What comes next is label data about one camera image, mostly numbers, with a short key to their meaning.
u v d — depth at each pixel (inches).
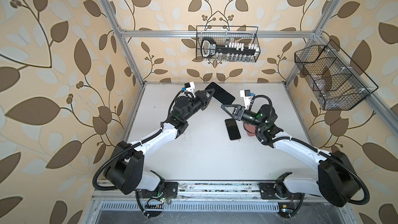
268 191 28.9
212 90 28.8
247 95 26.8
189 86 28.3
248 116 25.7
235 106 27.2
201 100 26.1
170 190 29.1
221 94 29.2
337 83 28.6
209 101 28.9
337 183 16.1
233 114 26.1
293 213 27.0
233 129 37.8
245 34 35.8
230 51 32.6
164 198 28.3
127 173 16.7
